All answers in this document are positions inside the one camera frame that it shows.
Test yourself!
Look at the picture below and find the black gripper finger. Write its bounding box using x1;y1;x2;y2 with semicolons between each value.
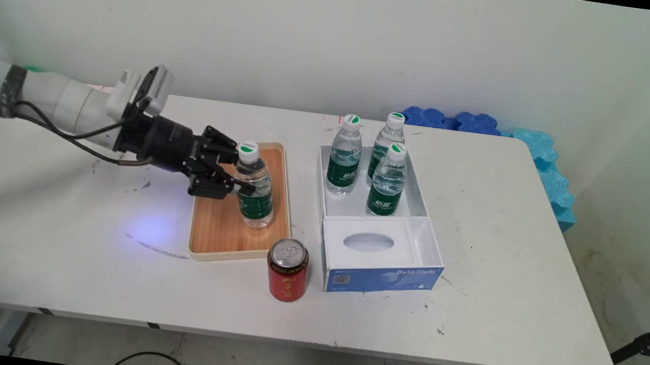
198;125;243;164
187;159;259;204

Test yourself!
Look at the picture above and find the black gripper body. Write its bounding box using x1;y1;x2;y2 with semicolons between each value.
114;110;211;180

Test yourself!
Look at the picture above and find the water bottle with green label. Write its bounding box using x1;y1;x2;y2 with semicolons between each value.
366;110;409;190
365;140;412;219
324;111;368;198
227;139;283;231

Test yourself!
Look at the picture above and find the wooden tray with white rim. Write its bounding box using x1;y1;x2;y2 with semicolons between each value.
186;134;304;273

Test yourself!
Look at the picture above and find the red drink can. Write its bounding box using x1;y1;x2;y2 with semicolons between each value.
262;235;313;305

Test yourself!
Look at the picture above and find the white and blue cardboard box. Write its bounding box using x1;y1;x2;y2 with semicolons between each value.
301;138;459;307

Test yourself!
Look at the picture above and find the white table leg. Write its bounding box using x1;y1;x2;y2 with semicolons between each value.
0;309;34;359

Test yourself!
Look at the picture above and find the light blue foam mat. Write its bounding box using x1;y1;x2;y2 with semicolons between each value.
491;126;587;234

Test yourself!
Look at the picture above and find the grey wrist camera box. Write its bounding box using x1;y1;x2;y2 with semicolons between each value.
134;63;177;118

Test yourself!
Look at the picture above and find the black camera cable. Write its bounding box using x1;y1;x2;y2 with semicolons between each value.
0;78;151;148

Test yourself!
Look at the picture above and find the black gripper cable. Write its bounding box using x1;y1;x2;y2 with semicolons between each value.
0;113;158;171

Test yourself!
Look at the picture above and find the black strap on arm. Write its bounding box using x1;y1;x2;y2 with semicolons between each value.
0;63;29;121

